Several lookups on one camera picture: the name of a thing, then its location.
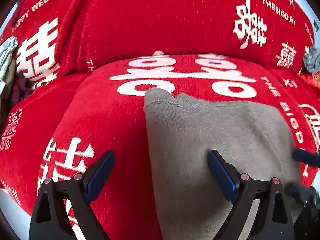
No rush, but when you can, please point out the dark plaid garment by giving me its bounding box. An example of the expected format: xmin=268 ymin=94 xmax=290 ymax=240
xmin=10 ymin=75 xmax=33 ymax=106

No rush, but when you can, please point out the grey knit sweater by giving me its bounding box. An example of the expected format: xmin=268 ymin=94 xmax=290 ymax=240
xmin=144 ymin=88 xmax=299 ymax=239

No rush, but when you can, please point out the red wedding bedspread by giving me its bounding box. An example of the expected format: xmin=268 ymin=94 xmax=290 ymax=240
xmin=1 ymin=0 xmax=319 ymax=239

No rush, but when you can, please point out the red embroidered pillow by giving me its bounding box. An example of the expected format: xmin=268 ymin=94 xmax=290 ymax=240
xmin=298 ymin=72 xmax=320 ymax=89

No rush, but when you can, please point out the light floral crumpled cloth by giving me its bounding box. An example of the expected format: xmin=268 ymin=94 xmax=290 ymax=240
xmin=0 ymin=36 xmax=18 ymax=93

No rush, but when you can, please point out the grey blue crumpled towel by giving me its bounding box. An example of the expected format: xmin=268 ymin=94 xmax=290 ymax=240
xmin=303 ymin=46 xmax=320 ymax=74

